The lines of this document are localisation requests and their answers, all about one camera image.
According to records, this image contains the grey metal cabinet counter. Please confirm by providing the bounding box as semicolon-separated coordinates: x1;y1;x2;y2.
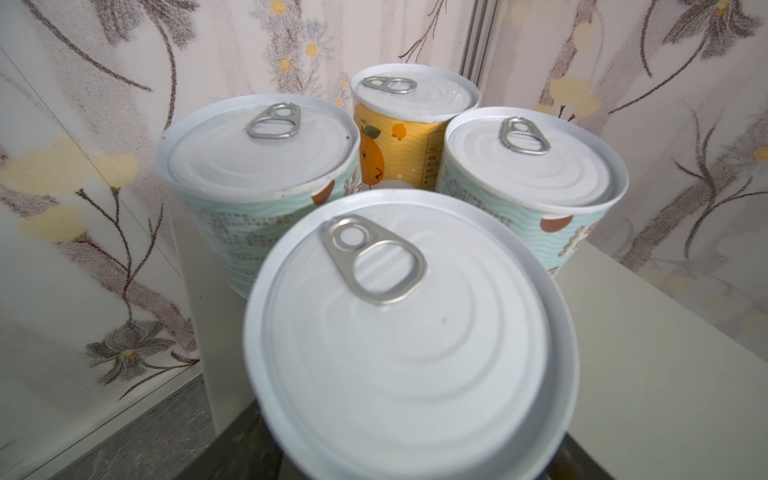
172;215;767;479

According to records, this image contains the yellow can with silver lid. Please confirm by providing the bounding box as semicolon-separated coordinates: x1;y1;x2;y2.
243;189;579;479

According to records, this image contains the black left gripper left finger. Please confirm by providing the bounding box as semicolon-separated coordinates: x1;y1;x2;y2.
176;401;282;480

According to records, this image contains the light blue labelled can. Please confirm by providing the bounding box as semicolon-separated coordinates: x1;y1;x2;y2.
155;93;362;297

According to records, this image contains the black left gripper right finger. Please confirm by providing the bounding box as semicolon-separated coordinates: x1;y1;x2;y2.
545;435;614;480

